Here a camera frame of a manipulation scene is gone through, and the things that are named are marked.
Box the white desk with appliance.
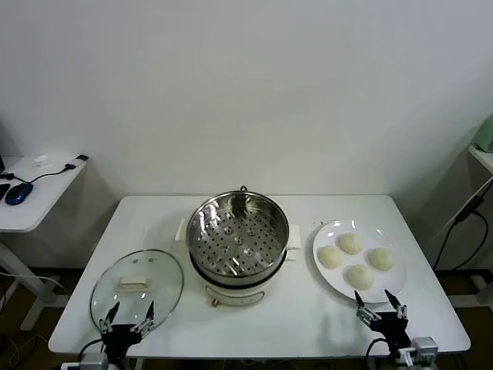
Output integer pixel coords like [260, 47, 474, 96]
[468, 143, 493, 174]

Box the white electric cooker base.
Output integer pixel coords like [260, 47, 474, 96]
[175, 218, 302, 308]

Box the white round plate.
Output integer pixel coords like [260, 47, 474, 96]
[310, 219, 408, 305]

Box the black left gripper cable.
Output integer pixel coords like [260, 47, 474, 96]
[78, 338, 105, 363]

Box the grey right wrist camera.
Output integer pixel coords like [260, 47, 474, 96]
[396, 337, 439, 365]

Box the blue computer mouse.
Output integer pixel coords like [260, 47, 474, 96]
[4, 183, 35, 206]

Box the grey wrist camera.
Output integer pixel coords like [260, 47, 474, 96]
[396, 337, 439, 365]
[59, 352, 111, 370]

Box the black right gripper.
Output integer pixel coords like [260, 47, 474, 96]
[354, 288, 413, 351]

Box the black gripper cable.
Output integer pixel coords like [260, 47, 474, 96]
[364, 338, 388, 370]
[78, 338, 105, 363]

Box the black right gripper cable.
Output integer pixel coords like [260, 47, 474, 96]
[364, 338, 388, 370]

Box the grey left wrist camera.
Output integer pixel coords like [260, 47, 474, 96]
[59, 352, 111, 370]

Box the round glass pot lid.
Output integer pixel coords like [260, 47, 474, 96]
[89, 249, 185, 333]

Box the white steamed baozi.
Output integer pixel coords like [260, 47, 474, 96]
[337, 232, 364, 255]
[367, 247, 397, 272]
[317, 245, 344, 270]
[345, 264, 376, 290]

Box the black desk cable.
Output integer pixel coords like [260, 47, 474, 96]
[0, 163, 76, 185]

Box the black cable with power adapter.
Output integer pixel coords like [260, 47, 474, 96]
[431, 194, 490, 271]

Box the pale green appliance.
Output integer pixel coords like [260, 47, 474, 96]
[476, 116, 493, 153]

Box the white side desk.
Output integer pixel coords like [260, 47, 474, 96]
[0, 155, 89, 332]

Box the perforated steel steamer basket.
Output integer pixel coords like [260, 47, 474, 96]
[186, 191, 290, 278]

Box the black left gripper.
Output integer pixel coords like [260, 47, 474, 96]
[99, 300, 156, 362]

